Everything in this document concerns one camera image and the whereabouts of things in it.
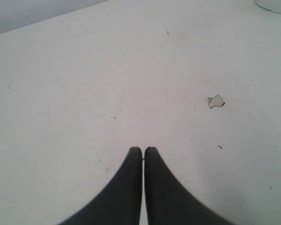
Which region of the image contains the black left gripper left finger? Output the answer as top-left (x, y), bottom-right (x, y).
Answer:
top-left (61, 147), bottom-right (142, 225)

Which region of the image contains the white round object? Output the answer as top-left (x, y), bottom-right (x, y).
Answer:
top-left (254, 0), bottom-right (281, 14)

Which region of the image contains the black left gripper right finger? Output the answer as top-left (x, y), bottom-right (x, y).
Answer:
top-left (144, 147), bottom-right (227, 225)

